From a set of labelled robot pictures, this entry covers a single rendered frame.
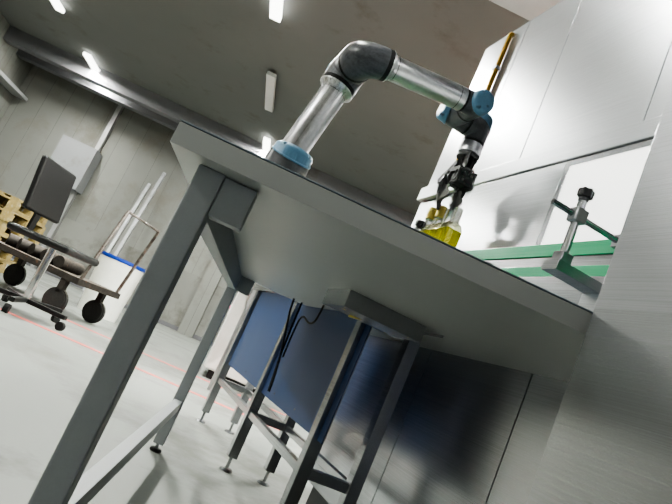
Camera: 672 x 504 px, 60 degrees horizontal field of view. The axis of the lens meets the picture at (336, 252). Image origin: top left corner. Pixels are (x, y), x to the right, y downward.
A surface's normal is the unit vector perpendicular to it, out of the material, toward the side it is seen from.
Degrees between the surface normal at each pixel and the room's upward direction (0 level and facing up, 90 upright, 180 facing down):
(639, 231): 90
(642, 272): 90
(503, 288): 90
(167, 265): 90
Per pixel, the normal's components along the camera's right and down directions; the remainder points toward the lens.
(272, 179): 0.14, -0.14
